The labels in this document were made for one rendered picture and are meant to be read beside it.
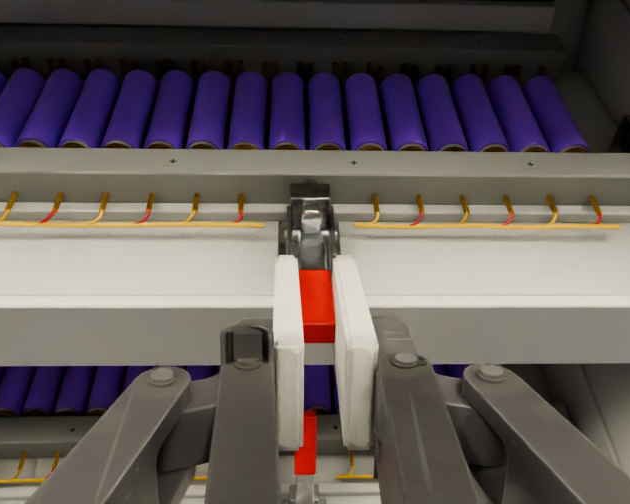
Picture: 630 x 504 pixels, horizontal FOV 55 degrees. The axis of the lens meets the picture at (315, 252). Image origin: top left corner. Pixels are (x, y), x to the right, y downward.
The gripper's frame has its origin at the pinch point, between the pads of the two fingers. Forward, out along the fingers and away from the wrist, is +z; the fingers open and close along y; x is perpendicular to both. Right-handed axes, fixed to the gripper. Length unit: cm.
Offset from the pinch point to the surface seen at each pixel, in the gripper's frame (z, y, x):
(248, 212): 10.9, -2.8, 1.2
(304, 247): 6.4, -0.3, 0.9
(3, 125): 14.4, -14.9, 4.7
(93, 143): 13.8, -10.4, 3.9
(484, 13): 21.6, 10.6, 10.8
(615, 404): 13.9, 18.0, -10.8
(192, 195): 11.2, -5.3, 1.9
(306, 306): 1.8, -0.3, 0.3
